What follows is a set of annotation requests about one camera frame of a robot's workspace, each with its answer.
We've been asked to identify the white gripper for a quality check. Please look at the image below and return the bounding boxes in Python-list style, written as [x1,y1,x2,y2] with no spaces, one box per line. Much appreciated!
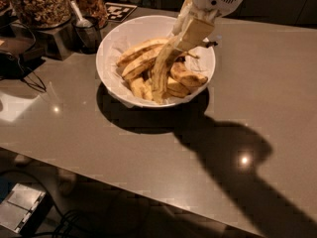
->
[172,0,244,51]

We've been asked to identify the white paper bowl liner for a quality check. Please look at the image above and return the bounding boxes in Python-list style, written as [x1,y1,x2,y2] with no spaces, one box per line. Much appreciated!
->
[104,18,210,107]

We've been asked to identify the short right banana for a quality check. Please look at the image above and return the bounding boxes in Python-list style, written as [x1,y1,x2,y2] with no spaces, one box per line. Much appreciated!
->
[170,62,208,87]

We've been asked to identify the short banana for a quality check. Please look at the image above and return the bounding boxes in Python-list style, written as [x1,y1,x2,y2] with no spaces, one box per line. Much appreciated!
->
[166,77,190,98]
[170,62,208,87]

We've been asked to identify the white bowl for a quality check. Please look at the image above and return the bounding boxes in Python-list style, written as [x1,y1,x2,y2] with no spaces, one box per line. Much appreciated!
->
[95,15,217,109]

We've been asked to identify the middle short banana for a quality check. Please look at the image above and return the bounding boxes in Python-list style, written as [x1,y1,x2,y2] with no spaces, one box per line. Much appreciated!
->
[166,77,190,98]

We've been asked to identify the top back banana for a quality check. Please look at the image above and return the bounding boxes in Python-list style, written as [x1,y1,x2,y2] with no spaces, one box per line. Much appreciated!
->
[116,38,168,67]

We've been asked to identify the small front banana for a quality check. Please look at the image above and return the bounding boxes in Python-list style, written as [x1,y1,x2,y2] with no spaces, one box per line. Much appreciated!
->
[129,77,153,100]

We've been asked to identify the black white marker card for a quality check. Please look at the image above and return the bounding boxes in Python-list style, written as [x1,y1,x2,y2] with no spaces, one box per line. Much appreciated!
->
[106,2,137,22]

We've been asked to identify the dark cup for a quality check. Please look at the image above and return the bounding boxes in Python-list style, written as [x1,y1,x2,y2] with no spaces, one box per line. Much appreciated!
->
[72,16,101,54]

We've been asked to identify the small glass snack jar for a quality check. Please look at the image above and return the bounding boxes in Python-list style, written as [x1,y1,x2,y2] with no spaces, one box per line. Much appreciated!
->
[76,0,108,29]

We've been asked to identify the white plastic spoon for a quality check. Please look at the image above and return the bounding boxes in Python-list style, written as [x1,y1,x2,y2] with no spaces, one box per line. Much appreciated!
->
[68,0,92,28]

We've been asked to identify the metal stand block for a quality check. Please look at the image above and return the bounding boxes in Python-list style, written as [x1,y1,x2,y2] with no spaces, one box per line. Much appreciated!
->
[11,21,74,60]

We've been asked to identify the large glass nut jar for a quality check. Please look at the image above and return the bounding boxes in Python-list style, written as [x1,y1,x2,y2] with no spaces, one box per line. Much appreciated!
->
[10,0,71,29]

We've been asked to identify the grey box on floor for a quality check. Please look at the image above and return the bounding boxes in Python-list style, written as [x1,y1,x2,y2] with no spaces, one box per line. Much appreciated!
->
[0,182,53,236]

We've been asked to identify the black device with cable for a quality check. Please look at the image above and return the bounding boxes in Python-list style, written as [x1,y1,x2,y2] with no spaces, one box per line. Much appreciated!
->
[0,23,48,93]

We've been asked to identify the black floor cables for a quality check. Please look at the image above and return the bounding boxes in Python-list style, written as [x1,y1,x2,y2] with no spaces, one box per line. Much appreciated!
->
[0,169,150,238]

